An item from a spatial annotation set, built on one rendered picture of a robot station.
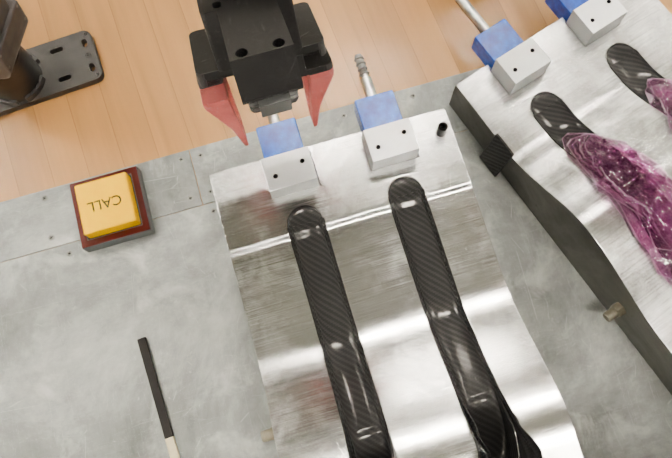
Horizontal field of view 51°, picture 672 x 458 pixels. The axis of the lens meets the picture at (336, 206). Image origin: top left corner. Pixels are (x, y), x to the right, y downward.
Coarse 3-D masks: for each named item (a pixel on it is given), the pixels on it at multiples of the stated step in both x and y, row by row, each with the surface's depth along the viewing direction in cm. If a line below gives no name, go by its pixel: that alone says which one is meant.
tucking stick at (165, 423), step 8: (144, 344) 78; (144, 352) 77; (144, 360) 77; (152, 360) 77; (152, 368) 77; (152, 376) 77; (152, 384) 76; (152, 392) 76; (160, 392) 76; (160, 400) 76; (160, 408) 76; (160, 416) 76; (168, 416) 76; (168, 424) 75; (168, 432) 75; (168, 440) 75; (168, 448) 75; (176, 448) 75; (176, 456) 74
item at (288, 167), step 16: (256, 128) 73; (272, 128) 73; (288, 128) 73; (272, 144) 73; (288, 144) 73; (272, 160) 71; (288, 160) 71; (304, 160) 71; (272, 176) 71; (288, 176) 70; (304, 176) 70; (272, 192) 71; (288, 192) 72
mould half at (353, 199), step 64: (448, 128) 74; (256, 192) 73; (320, 192) 73; (384, 192) 73; (448, 192) 73; (256, 256) 72; (384, 256) 71; (448, 256) 72; (256, 320) 70; (384, 320) 70; (512, 320) 69; (320, 384) 67; (384, 384) 66; (448, 384) 65; (512, 384) 64; (320, 448) 63; (448, 448) 62; (576, 448) 62
